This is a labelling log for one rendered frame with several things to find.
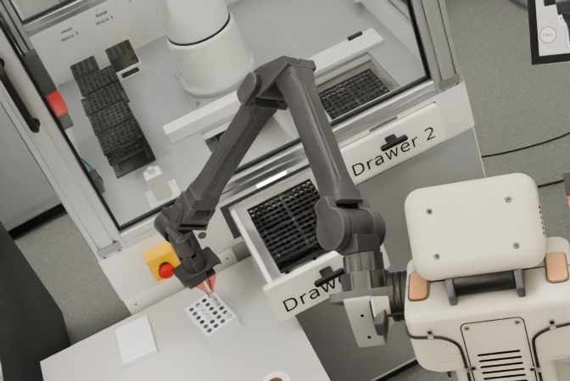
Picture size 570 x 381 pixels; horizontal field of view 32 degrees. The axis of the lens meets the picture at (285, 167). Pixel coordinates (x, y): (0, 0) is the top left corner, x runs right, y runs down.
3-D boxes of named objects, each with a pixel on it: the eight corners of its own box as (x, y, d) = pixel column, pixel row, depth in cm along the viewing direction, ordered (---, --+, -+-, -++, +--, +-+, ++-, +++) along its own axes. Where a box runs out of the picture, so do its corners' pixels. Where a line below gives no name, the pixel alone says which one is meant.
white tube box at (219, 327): (242, 326, 236) (236, 316, 233) (213, 346, 233) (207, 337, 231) (217, 299, 245) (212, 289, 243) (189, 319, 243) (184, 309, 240)
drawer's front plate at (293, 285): (391, 266, 227) (379, 232, 220) (278, 323, 225) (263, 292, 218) (388, 261, 229) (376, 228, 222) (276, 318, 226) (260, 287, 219)
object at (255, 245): (379, 260, 228) (373, 242, 224) (280, 310, 225) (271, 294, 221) (317, 170, 259) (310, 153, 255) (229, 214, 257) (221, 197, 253)
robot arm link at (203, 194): (259, 84, 194) (303, 90, 200) (248, 64, 197) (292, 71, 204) (170, 229, 217) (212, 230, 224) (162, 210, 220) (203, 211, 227)
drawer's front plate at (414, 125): (446, 137, 255) (438, 104, 249) (347, 187, 253) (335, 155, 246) (443, 134, 257) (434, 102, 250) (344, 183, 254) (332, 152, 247)
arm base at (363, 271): (328, 303, 170) (396, 294, 167) (323, 256, 172) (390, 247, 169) (341, 305, 179) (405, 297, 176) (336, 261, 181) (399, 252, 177)
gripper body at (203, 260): (174, 275, 230) (162, 253, 225) (210, 250, 233) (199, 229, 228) (186, 289, 225) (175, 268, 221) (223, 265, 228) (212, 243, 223)
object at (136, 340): (159, 353, 237) (155, 349, 236) (125, 368, 237) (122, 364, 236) (148, 318, 247) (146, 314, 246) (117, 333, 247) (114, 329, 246)
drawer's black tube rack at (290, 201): (350, 247, 233) (343, 228, 229) (284, 281, 232) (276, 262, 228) (316, 196, 251) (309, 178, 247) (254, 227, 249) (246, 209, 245)
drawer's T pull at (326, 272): (346, 273, 218) (344, 269, 218) (316, 288, 218) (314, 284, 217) (340, 264, 221) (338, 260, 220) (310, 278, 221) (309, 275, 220)
